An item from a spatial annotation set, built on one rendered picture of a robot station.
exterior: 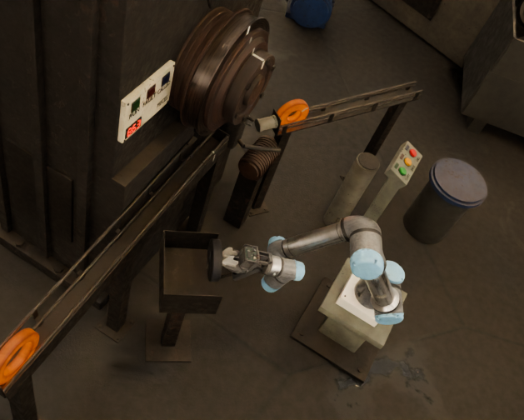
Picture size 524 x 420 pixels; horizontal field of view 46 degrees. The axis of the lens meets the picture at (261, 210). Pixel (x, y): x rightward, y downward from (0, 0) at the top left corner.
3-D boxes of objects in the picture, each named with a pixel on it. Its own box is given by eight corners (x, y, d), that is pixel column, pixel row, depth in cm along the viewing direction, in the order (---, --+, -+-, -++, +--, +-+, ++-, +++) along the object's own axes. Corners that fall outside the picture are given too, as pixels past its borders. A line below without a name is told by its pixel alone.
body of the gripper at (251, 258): (243, 242, 221) (271, 248, 226) (232, 254, 227) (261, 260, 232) (245, 260, 217) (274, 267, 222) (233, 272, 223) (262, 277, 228)
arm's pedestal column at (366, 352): (391, 320, 310) (414, 296, 290) (362, 383, 285) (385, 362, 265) (323, 277, 315) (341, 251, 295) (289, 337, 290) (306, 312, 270)
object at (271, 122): (253, 125, 277) (255, 116, 272) (271, 121, 280) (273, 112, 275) (259, 135, 274) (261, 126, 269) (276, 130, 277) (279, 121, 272)
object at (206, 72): (173, 150, 224) (194, 49, 188) (238, 86, 253) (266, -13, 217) (188, 159, 224) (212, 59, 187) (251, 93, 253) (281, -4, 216)
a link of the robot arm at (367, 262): (403, 295, 259) (378, 225, 218) (406, 327, 250) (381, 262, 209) (375, 297, 263) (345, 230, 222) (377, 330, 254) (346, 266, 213)
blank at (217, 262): (213, 271, 211) (223, 272, 212) (212, 231, 218) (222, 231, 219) (207, 287, 224) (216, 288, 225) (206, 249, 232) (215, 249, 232)
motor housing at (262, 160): (217, 222, 319) (239, 154, 278) (238, 196, 333) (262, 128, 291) (238, 234, 318) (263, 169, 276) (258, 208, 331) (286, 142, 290)
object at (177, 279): (143, 373, 263) (163, 294, 207) (145, 317, 278) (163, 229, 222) (191, 373, 268) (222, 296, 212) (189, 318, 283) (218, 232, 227)
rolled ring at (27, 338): (36, 324, 184) (27, 318, 185) (-9, 376, 175) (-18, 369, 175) (42, 344, 200) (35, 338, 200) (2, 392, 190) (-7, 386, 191)
